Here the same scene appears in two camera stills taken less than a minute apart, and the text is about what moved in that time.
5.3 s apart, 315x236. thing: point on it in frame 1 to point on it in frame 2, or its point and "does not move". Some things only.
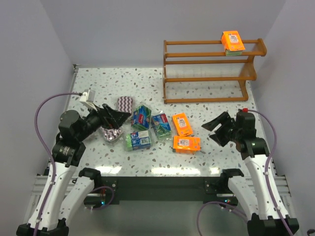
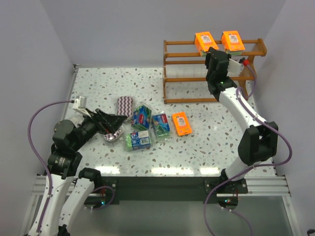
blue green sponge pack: (141, 117) does not move
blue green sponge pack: (161, 125) does not move
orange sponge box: (232, 41) does not move
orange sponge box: (190, 145) to (203, 41)
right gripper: (227, 130) to (219, 58)
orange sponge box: (181, 124) does not move
